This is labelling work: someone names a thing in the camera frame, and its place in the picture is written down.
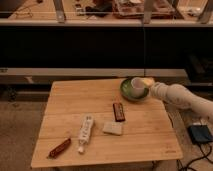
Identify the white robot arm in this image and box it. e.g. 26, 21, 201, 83
141, 78, 213, 123

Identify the white sponge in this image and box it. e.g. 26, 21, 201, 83
102, 122, 122, 135

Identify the white cup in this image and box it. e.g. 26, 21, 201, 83
131, 77, 145, 96

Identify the green plate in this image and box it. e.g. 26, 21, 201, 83
120, 77, 149, 101

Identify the dark red chocolate bar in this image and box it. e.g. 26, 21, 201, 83
113, 103, 125, 122

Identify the white tube with label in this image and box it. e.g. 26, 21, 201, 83
78, 116, 94, 154

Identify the black power adapter box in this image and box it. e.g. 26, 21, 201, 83
187, 125, 213, 144

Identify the wooden table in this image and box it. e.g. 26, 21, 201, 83
31, 79, 183, 168

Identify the long shelf bench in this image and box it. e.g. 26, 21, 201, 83
0, 68, 187, 84

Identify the black cable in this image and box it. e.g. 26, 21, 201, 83
176, 143, 213, 171

